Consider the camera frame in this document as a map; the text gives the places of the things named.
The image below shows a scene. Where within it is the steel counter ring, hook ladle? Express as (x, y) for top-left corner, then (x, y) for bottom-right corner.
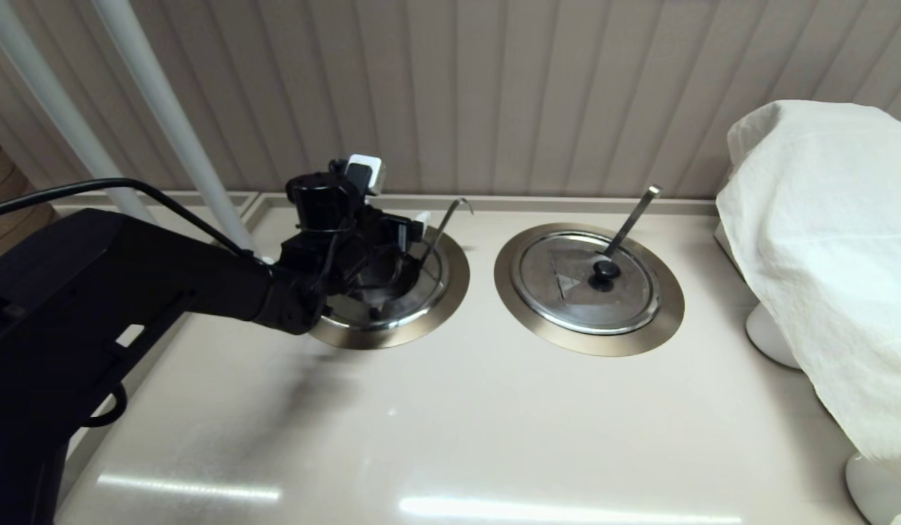
(308, 222), (471, 351)

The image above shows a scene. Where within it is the thin white support pole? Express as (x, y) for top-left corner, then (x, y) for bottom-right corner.
(0, 0), (156, 224)

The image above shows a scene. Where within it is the thick white support pole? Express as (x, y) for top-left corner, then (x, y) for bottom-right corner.
(91, 0), (266, 260)

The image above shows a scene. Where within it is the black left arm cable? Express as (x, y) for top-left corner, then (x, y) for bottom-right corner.
(0, 177), (245, 256)

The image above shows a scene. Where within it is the bamboo steamer stack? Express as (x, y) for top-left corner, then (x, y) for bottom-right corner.
(0, 131), (61, 269)

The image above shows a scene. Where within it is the white cloth cover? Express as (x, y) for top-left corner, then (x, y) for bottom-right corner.
(716, 100), (901, 504)

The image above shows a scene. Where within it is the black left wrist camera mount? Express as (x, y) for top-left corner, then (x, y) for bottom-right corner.
(286, 171), (363, 234)

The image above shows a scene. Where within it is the steel counter ring, flat ladle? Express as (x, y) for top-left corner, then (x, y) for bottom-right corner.
(493, 222), (685, 357)

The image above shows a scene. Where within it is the steel ladle with flat handle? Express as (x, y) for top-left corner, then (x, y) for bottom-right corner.
(602, 185), (662, 259)

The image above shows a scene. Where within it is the steel lid, flat-ladle pot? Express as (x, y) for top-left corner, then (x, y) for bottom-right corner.
(510, 230), (662, 336)

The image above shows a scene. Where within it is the white round appliance base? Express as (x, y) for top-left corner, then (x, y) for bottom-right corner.
(745, 303), (801, 370)
(844, 452), (901, 525)

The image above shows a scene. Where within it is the steel ladle with hooked handle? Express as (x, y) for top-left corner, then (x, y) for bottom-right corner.
(418, 197), (474, 274)

